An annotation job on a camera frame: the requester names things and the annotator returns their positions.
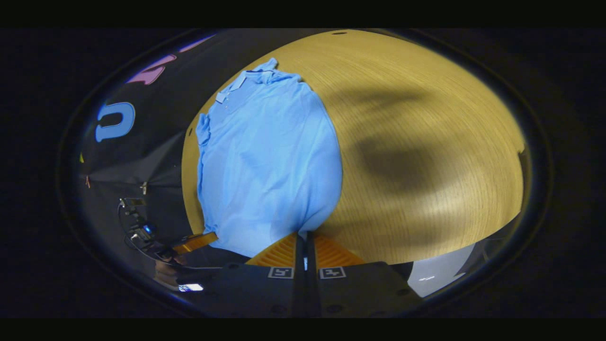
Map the black backdrop cloth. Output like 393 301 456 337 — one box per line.
76 28 285 294

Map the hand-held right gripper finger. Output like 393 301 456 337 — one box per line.
178 232 307 318
306 232 425 318

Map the light blue T-shirt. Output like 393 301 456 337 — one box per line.
195 57 344 259

